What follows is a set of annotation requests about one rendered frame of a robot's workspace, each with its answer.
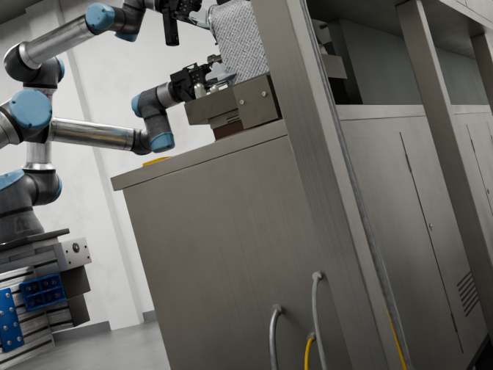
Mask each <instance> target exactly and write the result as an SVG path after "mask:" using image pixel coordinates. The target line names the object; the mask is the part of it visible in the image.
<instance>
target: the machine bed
mask: <svg viewBox="0 0 493 370"><path fill-rule="evenodd" d="M451 106H452V110H453V114H454V115H458V114H472V113H484V112H492V111H491V109H490V106H489V105H451ZM336 107H337V112H338V114H339V117H340V121H342V120H367V119H381V118H394V117H419V116H426V113H425V110H424V107H423V105H336ZM286 135H288V134H287V131H286V128H285V124H284V120H283V119H281V120H278V121H275V122H273V123H269V124H266V125H264V126H260V127H257V128H254V129H251V130H249V131H245V132H243V133H240V134H236V135H234V136H231V137H228V138H225V139H221V140H219V141H217V142H213V143H211V144H208V145H204V146H202V147H199V148H195V149H193V150H189V151H186V152H185V153H181V154H178V155H176V156H172V157H169V158H167V159H163V160H161V161H158V162H154V163H152V164H149V165H146V166H144V167H140V168H137V169H135V170H131V171H128V172H126V173H122V174H119V175H116V176H114V177H111V178H110V180H111V183H112V188H113V191H114V192H116V191H120V190H123V189H124V188H127V187H130V186H133V185H136V184H140V183H142V182H145V181H149V180H151V179H154V178H158V177H161V176H163V175H167V174H170V173H173V172H176V171H179V170H182V169H185V168H187V167H191V166H194V165H197V164H201V163H203V162H207V161H210V160H212V159H216V158H219V157H221V156H225V155H227V154H230V153H235V152H237V151H240V150H243V149H246V148H250V147H252V146H255V145H259V144H261V143H264V142H268V141H271V140H273V139H277V138H280V137H284V136H286Z"/></svg>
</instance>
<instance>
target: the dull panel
mask: <svg viewBox="0 0 493 370"><path fill-rule="evenodd" d="M327 26H328V28H329V33H330V36H331V39H332V43H333V46H334V49H335V53H336V56H339V57H341V58H342V61H343V66H344V68H345V72H346V76H347V79H346V80H343V82H344V85H345V88H346V92H347V96H348V100H349V103H350V105H423V102H422V99H421V97H420V92H419V89H418V86H417V82H416V78H415V74H414V71H413V68H412V64H411V61H410V58H409V53H408V51H407V47H406V44H405V40H404V38H403V37H401V36H397V35H394V34H391V33H388V32H384V31H381V30H378V29H374V28H371V27H369V26H364V25H362V24H359V23H354V22H352V21H347V20H345V19H342V18H336V19H334V20H332V21H329V22H327ZM434 48H435V51H436V53H437V58H438V61H439V66H440V68H441V71H442V76H443V79H444V82H445V86H446V89H447V92H448V96H449V99H450V104H451V105H489V102H488V98H487V96H486V91H485V88H484V85H483V81H482V78H481V74H480V71H479V68H478V63H477V61H476V59H473V58H471V57H466V56H464V55H461V54H457V53H454V52H451V51H447V50H444V49H441V48H437V47H434Z"/></svg>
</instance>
